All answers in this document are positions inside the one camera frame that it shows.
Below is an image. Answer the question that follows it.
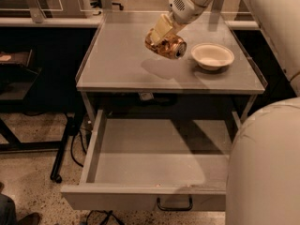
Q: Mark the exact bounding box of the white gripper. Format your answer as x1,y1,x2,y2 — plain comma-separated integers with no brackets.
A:
150,0,207,44

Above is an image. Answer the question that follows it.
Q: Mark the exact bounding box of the orange soda can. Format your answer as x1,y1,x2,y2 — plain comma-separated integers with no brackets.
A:
144,29,187,59

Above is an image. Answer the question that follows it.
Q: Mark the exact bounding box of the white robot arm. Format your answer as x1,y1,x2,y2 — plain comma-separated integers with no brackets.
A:
146,0,300,225

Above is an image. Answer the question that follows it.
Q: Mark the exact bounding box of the grey open drawer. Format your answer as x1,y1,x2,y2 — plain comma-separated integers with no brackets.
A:
61,111,232,211

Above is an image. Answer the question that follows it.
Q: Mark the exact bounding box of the grey cabinet table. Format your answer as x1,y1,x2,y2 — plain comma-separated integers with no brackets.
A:
75,10,269,125

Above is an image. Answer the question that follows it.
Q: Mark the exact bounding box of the white paper bowl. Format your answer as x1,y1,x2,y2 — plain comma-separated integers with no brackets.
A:
190,43,234,71

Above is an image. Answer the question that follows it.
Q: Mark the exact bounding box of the black side stand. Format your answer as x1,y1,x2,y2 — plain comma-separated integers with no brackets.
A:
0,50,81,183

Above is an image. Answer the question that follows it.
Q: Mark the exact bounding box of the brown shoe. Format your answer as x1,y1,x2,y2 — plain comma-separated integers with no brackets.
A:
17,213,41,225

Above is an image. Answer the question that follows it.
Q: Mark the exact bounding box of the blue jeans leg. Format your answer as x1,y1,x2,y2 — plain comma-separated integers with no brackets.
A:
0,194,17,225

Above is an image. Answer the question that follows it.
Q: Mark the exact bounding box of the black drawer handle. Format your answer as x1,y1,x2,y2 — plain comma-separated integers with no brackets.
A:
157,197,193,212

